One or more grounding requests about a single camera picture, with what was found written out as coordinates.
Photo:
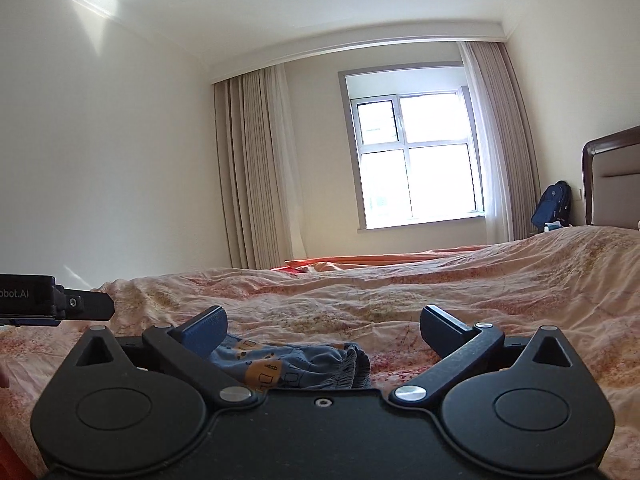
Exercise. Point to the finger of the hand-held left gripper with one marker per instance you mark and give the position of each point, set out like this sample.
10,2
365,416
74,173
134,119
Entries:
87,306

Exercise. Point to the beige curtain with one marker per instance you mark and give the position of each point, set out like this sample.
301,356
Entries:
255,170

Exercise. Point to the window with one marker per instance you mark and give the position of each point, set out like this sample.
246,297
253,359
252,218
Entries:
415,155

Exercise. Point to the pink floral duvet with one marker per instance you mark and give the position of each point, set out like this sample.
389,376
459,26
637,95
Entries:
400,290

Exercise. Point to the white sheer curtain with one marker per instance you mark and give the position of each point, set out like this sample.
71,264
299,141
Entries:
500,145

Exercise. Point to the blue pants with orange print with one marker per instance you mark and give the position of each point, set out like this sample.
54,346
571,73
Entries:
300,365

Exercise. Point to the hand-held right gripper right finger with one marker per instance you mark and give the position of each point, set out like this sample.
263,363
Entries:
440,332

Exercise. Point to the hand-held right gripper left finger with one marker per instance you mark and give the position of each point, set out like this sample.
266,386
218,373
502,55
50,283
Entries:
207,331

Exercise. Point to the person's left hand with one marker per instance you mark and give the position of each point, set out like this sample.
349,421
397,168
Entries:
4,377

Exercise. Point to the brown padded headboard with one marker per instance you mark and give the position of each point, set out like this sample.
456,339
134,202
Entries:
617,180

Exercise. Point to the blue backpack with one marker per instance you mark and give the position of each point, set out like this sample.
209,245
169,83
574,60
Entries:
552,207

